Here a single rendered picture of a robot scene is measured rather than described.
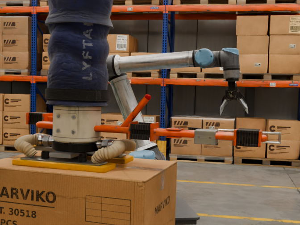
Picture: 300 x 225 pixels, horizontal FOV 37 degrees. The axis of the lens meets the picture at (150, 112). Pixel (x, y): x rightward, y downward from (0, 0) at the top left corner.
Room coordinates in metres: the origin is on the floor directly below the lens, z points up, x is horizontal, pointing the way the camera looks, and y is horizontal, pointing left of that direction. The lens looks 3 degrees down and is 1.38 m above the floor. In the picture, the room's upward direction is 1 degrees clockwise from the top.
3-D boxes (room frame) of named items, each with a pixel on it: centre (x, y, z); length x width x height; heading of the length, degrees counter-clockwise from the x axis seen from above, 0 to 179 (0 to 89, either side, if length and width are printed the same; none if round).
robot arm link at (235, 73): (2.49, -0.45, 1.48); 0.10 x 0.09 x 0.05; 74
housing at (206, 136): (1.47, -0.19, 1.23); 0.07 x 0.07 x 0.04; 74
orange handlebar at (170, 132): (1.66, 0.04, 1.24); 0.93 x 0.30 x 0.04; 74
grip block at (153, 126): (1.53, 0.02, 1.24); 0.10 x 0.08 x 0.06; 164
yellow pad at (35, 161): (1.51, 0.29, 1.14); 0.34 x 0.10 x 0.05; 74
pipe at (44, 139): (1.60, 0.26, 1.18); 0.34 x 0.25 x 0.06; 74
